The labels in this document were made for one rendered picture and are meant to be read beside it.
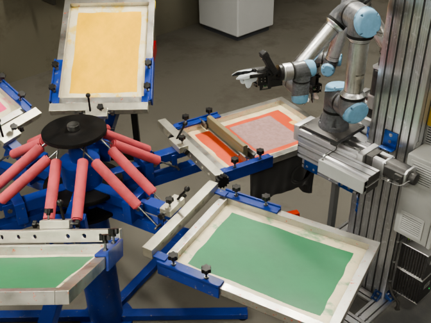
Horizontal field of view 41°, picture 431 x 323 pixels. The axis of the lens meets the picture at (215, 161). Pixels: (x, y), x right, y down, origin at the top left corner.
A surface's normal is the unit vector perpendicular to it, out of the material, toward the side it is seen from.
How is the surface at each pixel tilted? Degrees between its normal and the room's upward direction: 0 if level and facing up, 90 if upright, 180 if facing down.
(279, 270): 0
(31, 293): 58
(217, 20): 90
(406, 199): 90
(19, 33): 90
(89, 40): 32
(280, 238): 0
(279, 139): 0
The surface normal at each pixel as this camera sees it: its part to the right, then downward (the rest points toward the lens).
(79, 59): -0.01, -0.43
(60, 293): -0.01, 0.02
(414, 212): -0.74, 0.38
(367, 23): 0.31, 0.40
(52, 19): 0.67, 0.39
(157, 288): -0.02, -0.84
